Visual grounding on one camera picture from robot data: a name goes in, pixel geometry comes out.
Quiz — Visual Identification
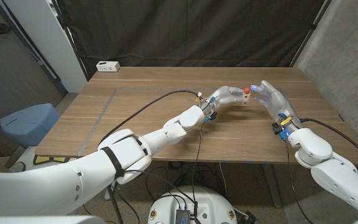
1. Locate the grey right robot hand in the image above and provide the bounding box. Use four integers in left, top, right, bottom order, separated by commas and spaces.
250, 80, 304, 133

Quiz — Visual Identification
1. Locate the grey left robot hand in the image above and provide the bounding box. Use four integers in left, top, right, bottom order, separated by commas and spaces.
201, 85, 246, 113

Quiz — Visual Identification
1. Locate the black backdrop curtain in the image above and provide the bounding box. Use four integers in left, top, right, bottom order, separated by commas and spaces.
54, 0, 334, 78

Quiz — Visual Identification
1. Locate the black backdrop stand pole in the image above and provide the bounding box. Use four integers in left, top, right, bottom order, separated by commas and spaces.
289, 0, 334, 68
50, 0, 90, 82

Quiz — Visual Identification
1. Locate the grey table leg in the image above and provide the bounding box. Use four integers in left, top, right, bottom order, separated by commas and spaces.
261, 163, 283, 208

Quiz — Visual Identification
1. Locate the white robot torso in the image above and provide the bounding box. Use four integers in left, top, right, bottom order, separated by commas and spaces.
147, 185, 238, 224

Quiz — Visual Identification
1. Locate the white power strip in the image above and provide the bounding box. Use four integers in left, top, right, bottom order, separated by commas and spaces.
96, 60, 121, 73

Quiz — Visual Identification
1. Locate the grey finned electronics box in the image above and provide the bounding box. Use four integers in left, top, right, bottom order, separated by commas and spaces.
175, 208, 191, 224

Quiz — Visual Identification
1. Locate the yellow black floor sign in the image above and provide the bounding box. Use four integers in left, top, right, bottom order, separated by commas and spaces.
33, 154, 71, 165

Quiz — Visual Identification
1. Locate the blue padded stool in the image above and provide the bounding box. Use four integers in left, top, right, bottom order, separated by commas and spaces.
0, 103, 61, 149

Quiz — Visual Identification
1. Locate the grey sneaker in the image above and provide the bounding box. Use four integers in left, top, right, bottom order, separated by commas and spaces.
9, 161, 27, 173

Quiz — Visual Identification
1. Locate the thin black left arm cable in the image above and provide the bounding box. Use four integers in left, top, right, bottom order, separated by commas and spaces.
191, 121, 207, 215

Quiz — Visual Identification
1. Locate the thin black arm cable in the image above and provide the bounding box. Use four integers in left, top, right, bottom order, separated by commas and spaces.
191, 121, 207, 215
284, 139, 315, 224

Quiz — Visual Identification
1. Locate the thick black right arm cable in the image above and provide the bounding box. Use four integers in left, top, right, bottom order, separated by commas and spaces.
299, 118, 358, 166

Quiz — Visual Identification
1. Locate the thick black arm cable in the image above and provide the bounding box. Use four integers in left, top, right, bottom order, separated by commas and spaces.
98, 90, 203, 224
299, 118, 358, 166

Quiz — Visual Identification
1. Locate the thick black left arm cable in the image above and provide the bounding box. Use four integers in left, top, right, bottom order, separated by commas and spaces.
98, 90, 203, 224

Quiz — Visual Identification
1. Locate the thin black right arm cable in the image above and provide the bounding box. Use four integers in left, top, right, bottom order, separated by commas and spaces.
284, 139, 315, 224

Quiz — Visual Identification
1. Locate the black floor cable tangle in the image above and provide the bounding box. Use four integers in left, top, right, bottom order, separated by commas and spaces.
144, 160, 226, 200

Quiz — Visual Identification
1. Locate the white hanging cable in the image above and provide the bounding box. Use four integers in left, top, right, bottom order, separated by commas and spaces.
218, 162, 229, 196

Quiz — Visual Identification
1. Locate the black door frame strip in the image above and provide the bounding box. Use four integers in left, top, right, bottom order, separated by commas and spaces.
0, 0, 68, 95

